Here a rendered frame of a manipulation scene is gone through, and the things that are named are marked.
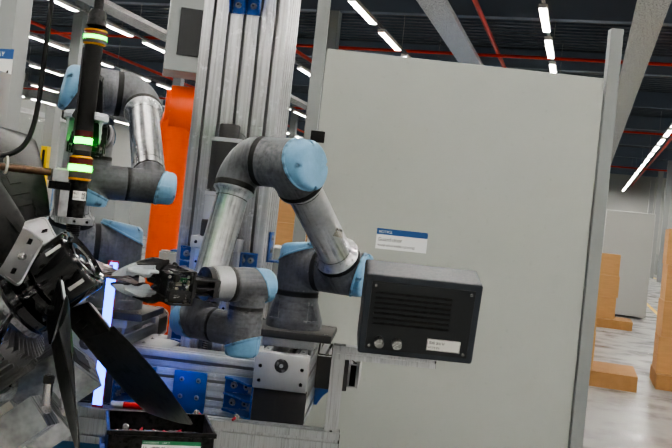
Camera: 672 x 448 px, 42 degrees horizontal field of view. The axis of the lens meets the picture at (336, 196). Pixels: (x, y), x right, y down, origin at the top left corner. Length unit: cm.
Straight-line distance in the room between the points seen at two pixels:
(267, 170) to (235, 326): 36
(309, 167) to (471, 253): 162
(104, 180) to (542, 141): 205
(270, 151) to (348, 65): 155
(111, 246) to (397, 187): 140
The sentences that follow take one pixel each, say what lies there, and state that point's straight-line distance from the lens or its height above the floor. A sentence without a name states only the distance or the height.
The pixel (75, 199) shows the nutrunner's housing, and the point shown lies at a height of 132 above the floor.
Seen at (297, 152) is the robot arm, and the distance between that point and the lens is 195.
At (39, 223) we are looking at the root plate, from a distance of 169.
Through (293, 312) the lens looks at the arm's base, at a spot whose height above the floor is 108.
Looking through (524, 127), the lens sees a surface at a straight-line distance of 355.
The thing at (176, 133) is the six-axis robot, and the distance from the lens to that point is 575.
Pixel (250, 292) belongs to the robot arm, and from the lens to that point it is 189.
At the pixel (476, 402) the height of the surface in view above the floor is 68.
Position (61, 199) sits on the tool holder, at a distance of 169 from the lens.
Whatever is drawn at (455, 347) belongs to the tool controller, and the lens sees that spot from 202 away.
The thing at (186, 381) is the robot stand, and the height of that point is 87.
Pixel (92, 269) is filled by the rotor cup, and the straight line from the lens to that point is 163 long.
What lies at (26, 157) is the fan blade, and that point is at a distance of 179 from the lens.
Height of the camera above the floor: 134
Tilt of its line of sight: 1 degrees up
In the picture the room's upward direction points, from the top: 6 degrees clockwise
